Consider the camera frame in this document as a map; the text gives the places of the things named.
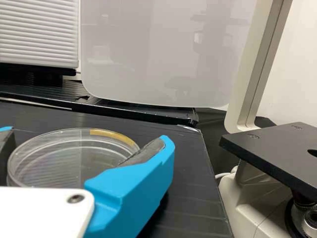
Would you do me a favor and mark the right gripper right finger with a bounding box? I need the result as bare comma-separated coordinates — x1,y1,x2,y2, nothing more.
83,134,176,238

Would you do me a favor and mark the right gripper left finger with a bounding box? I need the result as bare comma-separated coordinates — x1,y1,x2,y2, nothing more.
0,125,16,162

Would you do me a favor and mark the petri dish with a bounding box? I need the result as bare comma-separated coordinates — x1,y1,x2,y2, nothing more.
6,127,141,189

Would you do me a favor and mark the cream microscope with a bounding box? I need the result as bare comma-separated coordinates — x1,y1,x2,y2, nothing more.
214,0,317,238

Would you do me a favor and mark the black platform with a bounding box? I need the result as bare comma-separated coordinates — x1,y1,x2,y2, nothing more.
0,101,236,238
0,80,199,127

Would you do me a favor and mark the incubator door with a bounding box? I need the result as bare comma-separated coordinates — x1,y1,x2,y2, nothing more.
0,0,81,70

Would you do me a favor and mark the white box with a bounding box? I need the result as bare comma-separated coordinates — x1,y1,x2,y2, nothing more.
78,0,258,112

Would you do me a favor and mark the white cable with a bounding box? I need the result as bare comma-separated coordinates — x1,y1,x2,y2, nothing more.
214,172,240,181

